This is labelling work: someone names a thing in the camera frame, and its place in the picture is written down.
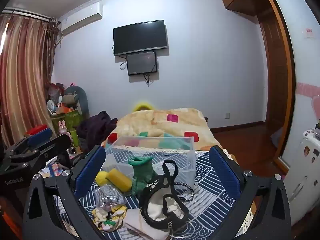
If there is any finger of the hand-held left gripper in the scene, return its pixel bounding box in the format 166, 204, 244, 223
3, 127, 57, 158
0, 134, 73, 178

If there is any pink wall sticker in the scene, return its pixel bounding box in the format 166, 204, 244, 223
296, 82, 320, 121

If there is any pink bunny toy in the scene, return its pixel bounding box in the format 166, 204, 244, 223
58, 120, 72, 138

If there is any dark purple garment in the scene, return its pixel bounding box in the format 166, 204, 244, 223
76, 110, 118, 153

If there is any green storage box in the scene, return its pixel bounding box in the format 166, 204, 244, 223
51, 109, 83, 133

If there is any striped red curtain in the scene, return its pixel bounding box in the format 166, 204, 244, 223
0, 13, 60, 148

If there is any yellow blanket with coloured squares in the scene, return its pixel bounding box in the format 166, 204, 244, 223
107, 107, 223, 152

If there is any beige folded cloth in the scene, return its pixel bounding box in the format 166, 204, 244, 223
123, 208, 171, 240

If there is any large wall television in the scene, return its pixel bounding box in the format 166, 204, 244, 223
113, 19, 168, 56

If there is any clear plastic storage box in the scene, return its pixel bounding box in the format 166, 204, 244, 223
104, 136, 197, 191

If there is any white air conditioner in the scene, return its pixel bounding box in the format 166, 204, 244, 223
58, 2, 104, 37

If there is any grey plush toy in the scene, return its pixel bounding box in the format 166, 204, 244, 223
62, 85, 90, 121

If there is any clear plastic bag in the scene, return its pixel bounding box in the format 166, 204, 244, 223
96, 184, 127, 209

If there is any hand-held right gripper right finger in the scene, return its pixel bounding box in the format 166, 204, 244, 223
209, 145, 293, 240

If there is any yellow sponge roller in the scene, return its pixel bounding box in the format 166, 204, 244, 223
106, 168, 133, 193

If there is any yellow floral scrunchie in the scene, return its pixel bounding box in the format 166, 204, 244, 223
92, 204, 128, 232

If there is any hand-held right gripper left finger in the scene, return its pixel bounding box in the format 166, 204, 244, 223
22, 145, 107, 240

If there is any yellow round object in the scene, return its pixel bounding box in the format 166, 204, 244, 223
132, 101, 155, 113

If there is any wooden door frame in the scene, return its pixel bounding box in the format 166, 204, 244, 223
257, 0, 295, 175

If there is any white appliance with stickers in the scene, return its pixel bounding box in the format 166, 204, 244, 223
284, 122, 320, 227

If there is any green bottle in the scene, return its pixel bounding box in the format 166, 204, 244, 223
70, 128, 80, 147

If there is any green knitted sock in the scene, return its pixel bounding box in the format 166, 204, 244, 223
128, 156, 159, 196

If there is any red box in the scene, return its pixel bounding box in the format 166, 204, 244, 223
24, 124, 48, 137

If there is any black and white knitted bag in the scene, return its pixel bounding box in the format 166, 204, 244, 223
138, 159, 195, 233

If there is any small wall monitor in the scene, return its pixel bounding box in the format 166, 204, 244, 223
126, 51, 158, 76

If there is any small yellow sponge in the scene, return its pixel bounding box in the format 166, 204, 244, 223
95, 171, 109, 187

